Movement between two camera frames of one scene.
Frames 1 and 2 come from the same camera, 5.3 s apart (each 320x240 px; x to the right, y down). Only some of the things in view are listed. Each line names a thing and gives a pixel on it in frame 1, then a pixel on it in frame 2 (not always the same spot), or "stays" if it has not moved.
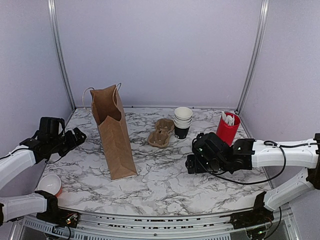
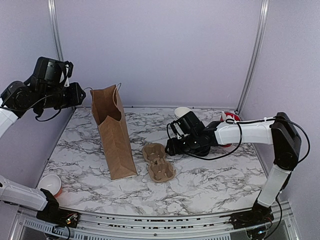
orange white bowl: x=51 y=183 stays
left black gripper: x=73 y=143 -> x=75 y=99
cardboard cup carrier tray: x=160 y=137 -> x=160 y=170
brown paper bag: x=117 y=142 stays
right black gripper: x=190 y=165 -> x=174 y=148
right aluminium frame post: x=255 y=52 stays
